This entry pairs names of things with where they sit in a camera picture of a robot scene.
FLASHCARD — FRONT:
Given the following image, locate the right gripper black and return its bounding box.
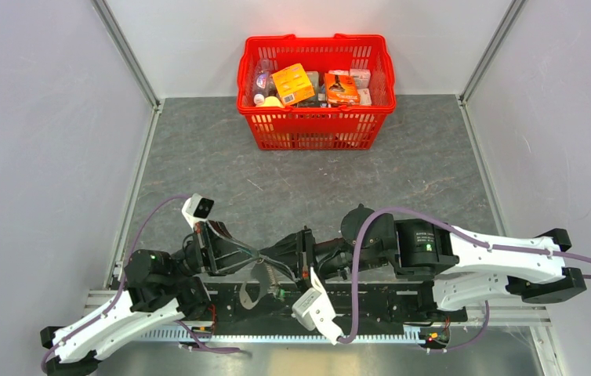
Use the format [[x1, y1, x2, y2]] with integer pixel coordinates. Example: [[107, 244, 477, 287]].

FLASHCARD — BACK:
[[258, 226, 389, 294]]

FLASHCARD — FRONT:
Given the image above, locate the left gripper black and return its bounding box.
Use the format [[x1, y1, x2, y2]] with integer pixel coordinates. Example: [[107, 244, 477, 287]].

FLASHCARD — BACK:
[[168, 219, 260, 284]]

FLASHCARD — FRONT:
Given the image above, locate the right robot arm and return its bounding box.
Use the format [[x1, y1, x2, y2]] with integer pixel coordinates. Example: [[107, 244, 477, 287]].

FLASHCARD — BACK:
[[260, 205, 587, 320]]

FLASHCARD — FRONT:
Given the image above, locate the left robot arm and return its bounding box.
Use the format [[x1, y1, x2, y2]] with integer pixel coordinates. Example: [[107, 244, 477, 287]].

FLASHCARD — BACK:
[[40, 219, 260, 375]]

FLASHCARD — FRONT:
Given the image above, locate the red shopping basket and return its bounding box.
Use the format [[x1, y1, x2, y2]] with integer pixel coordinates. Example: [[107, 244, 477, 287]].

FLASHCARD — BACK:
[[236, 34, 397, 150]]

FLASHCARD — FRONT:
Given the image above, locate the yellow round item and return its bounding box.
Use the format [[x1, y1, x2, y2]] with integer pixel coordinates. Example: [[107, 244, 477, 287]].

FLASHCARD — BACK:
[[260, 96, 285, 108]]

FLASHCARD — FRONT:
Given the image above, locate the clear plastic bottle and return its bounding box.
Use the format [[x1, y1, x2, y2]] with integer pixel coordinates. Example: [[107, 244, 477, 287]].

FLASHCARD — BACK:
[[251, 58, 277, 106]]

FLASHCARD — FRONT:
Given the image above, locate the orange box left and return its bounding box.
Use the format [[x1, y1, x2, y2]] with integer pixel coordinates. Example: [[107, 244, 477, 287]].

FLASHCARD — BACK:
[[271, 63, 315, 106]]

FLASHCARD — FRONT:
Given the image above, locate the orange black package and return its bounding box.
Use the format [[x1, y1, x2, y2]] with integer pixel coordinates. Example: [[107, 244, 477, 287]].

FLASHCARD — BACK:
[[324, 73, 361, 106]]

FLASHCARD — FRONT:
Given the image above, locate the white pink box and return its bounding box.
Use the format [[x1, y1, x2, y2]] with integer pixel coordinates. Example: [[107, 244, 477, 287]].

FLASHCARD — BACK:
[[349, 68, 372, 89]]

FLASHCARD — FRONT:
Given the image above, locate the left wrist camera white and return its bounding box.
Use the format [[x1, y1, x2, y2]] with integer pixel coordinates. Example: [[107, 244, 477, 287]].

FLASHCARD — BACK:
[[181, 193, 215, 230]]

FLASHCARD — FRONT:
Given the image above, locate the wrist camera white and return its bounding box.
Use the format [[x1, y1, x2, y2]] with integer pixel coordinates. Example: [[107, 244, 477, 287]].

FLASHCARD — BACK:
[[292, 267, 343, 345], [181, 193, 215, 230]]

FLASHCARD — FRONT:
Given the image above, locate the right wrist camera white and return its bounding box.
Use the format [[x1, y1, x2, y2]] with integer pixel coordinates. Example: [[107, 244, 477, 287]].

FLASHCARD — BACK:
[[292, 267, 343, 345]]

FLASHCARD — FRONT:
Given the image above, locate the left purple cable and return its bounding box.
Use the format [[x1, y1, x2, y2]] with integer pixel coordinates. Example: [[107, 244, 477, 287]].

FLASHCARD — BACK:
[[39, 193, 193, 374]]

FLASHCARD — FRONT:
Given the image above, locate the purple cable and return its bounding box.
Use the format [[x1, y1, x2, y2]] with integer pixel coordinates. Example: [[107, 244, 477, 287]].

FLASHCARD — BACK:
[[336, 206, 591, 345], [39, 193, 193, 374]]

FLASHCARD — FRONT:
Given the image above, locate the black base frame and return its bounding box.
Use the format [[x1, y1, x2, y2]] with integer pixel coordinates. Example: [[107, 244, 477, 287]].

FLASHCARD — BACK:
[[179, 280, 468, 335]]

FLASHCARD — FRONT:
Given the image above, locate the white slotted cable duct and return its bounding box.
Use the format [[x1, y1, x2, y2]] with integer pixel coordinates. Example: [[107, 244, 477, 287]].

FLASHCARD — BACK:
[[132, 324, 441, 345]]

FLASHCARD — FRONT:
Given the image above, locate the left aluminium corner post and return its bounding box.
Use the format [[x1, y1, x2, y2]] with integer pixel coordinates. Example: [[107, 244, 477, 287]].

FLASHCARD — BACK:
[[91, 0, 161, 109]]

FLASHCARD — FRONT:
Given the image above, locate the aluminium corner post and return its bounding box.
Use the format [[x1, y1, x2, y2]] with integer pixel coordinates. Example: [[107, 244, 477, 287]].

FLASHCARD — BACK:
[[458, 0, 528, 106], [91, 0, 161, 109]]

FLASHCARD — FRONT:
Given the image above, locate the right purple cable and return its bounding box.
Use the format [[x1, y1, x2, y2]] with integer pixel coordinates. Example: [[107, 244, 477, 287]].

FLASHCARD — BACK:
[[336, 206, 591, 345]]

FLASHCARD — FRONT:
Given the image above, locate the right aluminium corner post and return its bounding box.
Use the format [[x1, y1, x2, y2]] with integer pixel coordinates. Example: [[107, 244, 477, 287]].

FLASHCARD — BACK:
[[458, 0, 528, 106]]

